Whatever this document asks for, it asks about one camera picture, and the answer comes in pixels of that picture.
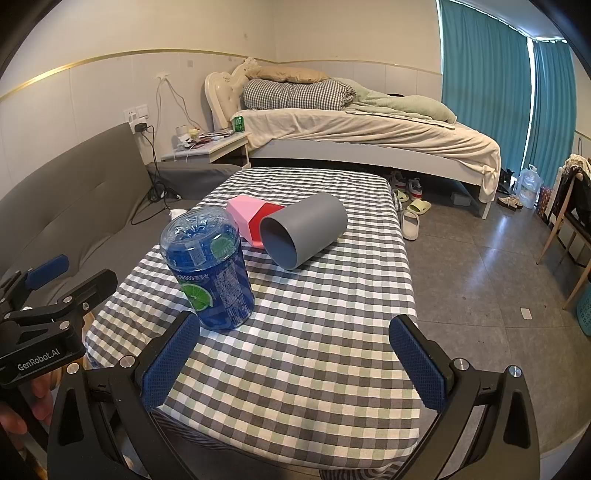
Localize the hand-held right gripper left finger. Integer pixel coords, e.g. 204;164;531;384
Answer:
46;310;204;480

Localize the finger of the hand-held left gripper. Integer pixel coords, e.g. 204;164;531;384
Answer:
55;269;119;326
0;254;70;320

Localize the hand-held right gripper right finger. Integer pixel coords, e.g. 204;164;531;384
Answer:
389;315;542;480

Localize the grey cup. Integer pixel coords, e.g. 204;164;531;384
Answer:
259;192;348;271

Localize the person's left hand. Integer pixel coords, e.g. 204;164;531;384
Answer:
0;367;64;437

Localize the grey sofa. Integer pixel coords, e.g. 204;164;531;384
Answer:
0;122;242;301

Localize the blue clear plastic jar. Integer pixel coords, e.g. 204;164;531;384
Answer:
160;207;256;332

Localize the checked tablecloth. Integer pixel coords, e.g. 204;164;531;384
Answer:
84;166;420;480

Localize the white slipper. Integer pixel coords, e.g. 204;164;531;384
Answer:
400;212;420;241

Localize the pink and red box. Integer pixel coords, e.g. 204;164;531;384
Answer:
226;195;287;250

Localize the blue laundry basket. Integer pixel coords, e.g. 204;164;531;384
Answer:
573;281;591;337

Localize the white nightstand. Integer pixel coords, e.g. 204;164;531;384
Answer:
161;131;253;169

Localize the clear plastic bag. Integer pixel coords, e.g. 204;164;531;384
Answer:
514;164;542;210

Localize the wooden chair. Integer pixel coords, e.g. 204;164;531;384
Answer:
536;156;591;311

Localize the bed with beige bedding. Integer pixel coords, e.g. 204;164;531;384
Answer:
204;58;496;220

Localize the beige bed sheet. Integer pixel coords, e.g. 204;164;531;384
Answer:
238;108;502;205

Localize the green blanket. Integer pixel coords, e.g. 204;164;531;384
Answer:
344;78;458;125

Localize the checked quilt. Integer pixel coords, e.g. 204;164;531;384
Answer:
243;78;356;112

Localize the narrow teal curtain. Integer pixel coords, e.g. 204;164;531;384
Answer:
532;39;579;186

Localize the beige pillow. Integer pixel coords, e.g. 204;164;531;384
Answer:
255;66;331;85

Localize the wide teal curtain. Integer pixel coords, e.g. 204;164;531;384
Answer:
437;0;537;172

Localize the black cable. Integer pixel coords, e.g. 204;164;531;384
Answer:
130;124;182;226

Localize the white wall socket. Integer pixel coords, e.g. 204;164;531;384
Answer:
123;106;149;135

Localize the white cable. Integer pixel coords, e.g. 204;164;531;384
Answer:
156;76;202;163

